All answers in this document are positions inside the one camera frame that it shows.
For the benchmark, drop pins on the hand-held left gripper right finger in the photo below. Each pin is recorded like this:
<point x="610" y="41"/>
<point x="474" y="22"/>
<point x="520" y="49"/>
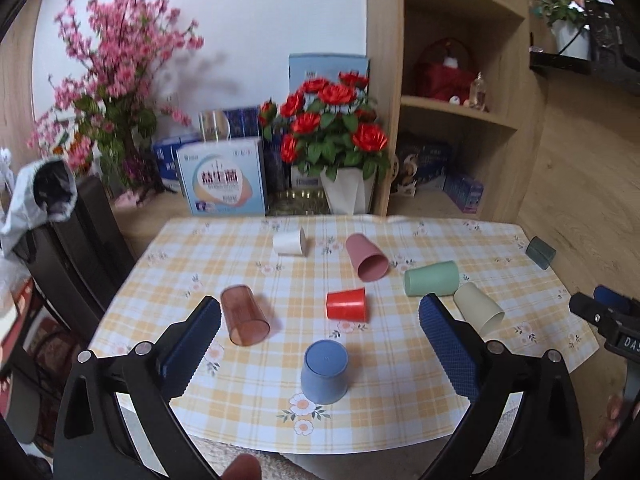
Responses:
<point x="447" y="342"/>

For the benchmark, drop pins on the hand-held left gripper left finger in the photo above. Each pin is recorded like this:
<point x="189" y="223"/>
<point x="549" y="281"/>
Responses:
<point x="192" y="342"/>

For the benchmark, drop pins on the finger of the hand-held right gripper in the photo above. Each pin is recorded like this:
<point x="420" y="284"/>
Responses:
<point x="620" y="300"/>
<point x="595" y="310"/>

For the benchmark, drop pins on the cream cup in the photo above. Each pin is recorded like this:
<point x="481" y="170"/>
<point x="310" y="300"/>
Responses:
<point x="477" y="307"/>

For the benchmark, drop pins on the brown translucent cup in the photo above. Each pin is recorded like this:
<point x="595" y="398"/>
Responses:
<point x="242" y="315"/>

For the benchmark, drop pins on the light green cup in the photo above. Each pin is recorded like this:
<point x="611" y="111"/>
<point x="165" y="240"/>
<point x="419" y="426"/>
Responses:
<point x="430" y="279"/>

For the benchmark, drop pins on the dark green cup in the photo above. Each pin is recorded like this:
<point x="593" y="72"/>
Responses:
<point x="540" y="251"/>

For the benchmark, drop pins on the red cup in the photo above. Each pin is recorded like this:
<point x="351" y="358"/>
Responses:
<point x="345" y="305"/>

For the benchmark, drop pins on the pink cup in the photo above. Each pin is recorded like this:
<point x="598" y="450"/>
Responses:
<point x="364" y="257"/>

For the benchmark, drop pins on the blue cup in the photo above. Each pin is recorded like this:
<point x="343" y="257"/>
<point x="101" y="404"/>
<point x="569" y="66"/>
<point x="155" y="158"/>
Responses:
<point x="325" y="372"/>

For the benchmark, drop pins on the white cup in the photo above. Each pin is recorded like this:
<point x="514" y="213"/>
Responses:
<point x="287" y="242"/>

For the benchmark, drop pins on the person's right hand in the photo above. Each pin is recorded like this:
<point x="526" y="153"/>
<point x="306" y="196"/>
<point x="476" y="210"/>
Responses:
<point x="611" y="420"/>

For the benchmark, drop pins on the yellow checkered floral tablecloth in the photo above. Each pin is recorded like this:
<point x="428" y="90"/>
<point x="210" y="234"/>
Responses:
<point x="300" y="280"/>

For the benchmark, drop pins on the black chair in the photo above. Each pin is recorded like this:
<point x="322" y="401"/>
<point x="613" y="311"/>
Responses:
<point x="85" y="255"/>

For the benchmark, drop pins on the small blue box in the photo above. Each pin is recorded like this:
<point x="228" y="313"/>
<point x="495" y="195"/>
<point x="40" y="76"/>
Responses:
<point x="464" y="192"/>

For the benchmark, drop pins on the light blue printed box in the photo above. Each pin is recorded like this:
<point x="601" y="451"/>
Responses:
<point x="222" y="177"/>

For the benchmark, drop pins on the clear glass tray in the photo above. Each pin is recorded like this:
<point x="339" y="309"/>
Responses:
<point x="295" y="202"/>

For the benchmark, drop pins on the blue and white carton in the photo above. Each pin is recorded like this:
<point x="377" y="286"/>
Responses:
<point x="170" y="160"/>

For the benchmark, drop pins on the white plastic bag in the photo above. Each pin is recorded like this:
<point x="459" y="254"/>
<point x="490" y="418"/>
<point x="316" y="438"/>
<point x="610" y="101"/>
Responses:
<point x="30" y="200"/>

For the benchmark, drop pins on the dark blue box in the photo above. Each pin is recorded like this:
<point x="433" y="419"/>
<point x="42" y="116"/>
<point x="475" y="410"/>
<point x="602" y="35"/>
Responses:
<point x="242" y="122"/>

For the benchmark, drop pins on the red rose bouquet white vase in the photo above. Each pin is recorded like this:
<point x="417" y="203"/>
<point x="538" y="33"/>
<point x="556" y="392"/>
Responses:
<point x="332" y="135"/>

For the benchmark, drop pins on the small glass bottle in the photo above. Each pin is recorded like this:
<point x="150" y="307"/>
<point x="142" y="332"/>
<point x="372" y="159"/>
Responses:
<point x="478" y="92"/>

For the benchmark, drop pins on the pink blossom artificial tree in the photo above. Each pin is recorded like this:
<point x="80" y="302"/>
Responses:
<point x="110" y="95"/>

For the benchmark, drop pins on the wooden shelf unit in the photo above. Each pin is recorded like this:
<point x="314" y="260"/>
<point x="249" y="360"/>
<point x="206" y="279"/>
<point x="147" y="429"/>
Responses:
<point x="390" y="85"/>

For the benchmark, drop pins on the red basket ornament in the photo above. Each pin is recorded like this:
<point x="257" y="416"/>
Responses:
<point x="442" y="77"/>

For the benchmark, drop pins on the peach flower potted plant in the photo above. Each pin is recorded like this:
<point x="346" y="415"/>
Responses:
<point x="565" y="10"/>

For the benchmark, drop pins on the tall pale blue box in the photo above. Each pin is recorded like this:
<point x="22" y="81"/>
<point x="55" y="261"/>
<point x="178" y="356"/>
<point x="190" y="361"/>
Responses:
<point x="310" y="67"/>

